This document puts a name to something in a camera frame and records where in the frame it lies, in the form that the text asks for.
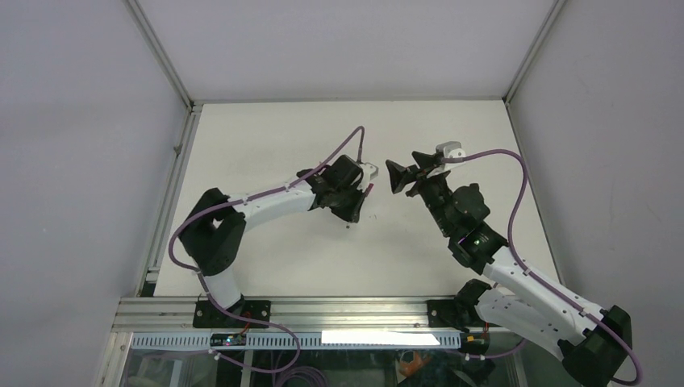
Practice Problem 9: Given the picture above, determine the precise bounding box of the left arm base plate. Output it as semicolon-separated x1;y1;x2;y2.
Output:
193;298;272;330

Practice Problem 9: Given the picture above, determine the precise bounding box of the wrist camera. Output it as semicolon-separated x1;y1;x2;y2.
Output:
359;163;379;185
427;141;466;178

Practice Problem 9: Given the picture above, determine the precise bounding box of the orange object under table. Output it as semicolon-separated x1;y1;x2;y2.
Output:
397;352;425;377

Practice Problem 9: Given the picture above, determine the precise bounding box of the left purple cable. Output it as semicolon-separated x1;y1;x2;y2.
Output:
168;125;366;387

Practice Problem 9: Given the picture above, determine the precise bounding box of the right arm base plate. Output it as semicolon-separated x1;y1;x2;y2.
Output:
426;298;485;332

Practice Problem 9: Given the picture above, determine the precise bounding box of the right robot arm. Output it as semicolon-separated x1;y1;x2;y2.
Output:
386;151;643;386

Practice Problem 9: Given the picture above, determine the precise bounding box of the white slotted cable duct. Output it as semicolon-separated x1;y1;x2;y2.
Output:
131;330;461;352

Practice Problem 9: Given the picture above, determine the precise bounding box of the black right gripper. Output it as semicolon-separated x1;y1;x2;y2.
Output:
385;152;453;237

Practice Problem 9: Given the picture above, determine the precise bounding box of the aluminium front rail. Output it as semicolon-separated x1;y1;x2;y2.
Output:
111;296;442;333

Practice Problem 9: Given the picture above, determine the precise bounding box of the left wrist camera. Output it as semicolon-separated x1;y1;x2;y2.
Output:
359;163;379;185

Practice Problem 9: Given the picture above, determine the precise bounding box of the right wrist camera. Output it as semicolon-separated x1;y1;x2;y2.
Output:
427;141;466;178

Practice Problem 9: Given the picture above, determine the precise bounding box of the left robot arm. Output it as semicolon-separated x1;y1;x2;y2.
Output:
173;155;378;327

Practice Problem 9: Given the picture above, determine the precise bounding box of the purple cable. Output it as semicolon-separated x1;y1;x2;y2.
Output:
168;125;366;387
440;148;644;387

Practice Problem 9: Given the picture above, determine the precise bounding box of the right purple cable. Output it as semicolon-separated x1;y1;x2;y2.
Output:
440;148;644;387

